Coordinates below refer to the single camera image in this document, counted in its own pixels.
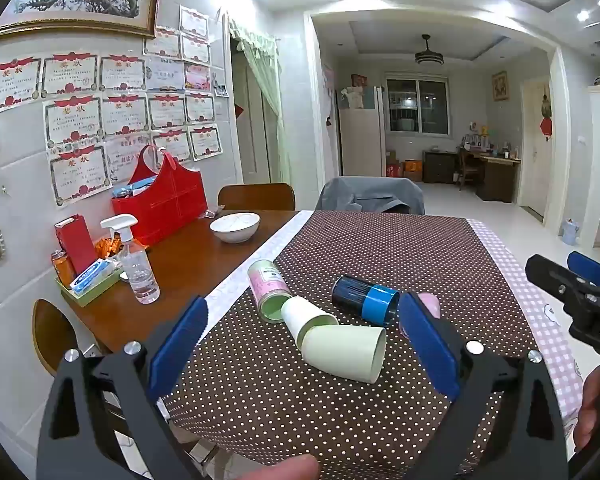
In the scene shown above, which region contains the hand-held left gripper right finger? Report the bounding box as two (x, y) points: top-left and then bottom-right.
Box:
(397, 291), (571, 480)

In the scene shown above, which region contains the wall of award certificates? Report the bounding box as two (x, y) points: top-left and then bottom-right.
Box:
(0, 5), (223, 208)

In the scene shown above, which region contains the red hanging door ornament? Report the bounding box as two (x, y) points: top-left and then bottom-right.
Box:
(539, 85), (555, 141)

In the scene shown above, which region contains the white door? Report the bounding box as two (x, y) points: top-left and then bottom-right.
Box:
(520, 77), (553, 218)

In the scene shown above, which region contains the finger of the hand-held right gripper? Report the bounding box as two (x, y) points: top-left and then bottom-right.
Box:
(525, 255), (597, 307)
(566, 251), (600, 288)

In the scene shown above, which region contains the window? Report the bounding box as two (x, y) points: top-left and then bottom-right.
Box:
(385, 72), (453, 136)

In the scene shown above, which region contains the white refrigerator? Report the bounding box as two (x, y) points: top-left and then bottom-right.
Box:
(337, 86), (387, 177)

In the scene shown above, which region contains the green tray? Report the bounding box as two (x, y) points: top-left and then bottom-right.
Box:
(55, 260), (123, 308)

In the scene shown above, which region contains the grey jacket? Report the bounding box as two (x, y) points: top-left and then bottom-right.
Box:
(315, 176), (426, 216)

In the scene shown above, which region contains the orange snack bag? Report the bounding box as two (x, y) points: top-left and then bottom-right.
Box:
(94, 236), (123, 261)

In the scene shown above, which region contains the ceiling fan lamp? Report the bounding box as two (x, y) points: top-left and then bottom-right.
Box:
(414, 35), (446, 66)

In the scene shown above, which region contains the orange can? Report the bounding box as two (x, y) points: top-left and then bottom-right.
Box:
(51, 249), (76, 286)

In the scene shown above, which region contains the light green cup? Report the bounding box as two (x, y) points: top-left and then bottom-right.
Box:
(300, 324), (388, 385)

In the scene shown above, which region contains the brown dotted tablecloth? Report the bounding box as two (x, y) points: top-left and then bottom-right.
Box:
(162, 210), (541, 480)

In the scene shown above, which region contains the dark low cabinet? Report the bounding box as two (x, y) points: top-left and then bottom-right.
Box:
(422, 150), (463, 184)

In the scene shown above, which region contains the person's right hand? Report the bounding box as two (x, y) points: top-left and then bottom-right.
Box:
(574, 362), (600, 453)

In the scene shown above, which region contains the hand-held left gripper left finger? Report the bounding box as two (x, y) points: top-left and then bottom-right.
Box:
(36, 296), (211, 480)

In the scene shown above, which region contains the red gift box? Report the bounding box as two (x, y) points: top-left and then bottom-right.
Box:
(55, 214), (98, 276)

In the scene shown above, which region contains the plain pink cup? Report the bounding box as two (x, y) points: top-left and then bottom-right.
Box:
(399, 292), (441, 338)

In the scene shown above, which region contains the white bowl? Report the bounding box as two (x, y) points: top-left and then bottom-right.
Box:
(210, 212), (261, 245)

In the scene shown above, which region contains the blue tissue pack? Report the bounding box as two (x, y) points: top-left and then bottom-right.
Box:
(70, 259), (118, 295)

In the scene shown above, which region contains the dark desk chair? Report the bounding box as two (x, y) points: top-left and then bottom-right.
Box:
(457, 146), (481, 190)

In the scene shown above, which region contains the person's left hand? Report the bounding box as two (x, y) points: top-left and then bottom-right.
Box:
(232, 454), (322, 480)

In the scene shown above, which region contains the pink cup green inside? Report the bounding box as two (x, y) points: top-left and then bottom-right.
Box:
(247, 259), (293, 324)

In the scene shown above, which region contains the wooden chair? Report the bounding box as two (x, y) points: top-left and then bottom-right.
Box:
(32, 299), (101, 378)
(217, 183), (296, 212)

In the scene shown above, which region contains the green door curtain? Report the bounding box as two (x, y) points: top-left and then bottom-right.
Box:
(228, 15), (291, 183)

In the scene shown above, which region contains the blue and black cup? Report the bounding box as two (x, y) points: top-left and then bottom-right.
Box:
(331, 275), (401, 328)

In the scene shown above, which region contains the wooden desk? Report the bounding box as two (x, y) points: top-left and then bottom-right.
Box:
(472, 152), (522, 203)

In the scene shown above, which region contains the red handled basket bag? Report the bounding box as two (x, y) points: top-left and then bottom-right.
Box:
(111, 145), (208, 247)

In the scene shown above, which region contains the white cup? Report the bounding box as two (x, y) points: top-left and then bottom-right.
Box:
(280, 296), (338, 348)

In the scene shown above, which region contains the clear spray bottle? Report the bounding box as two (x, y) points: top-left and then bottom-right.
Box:
(100, 214), (161, 305)

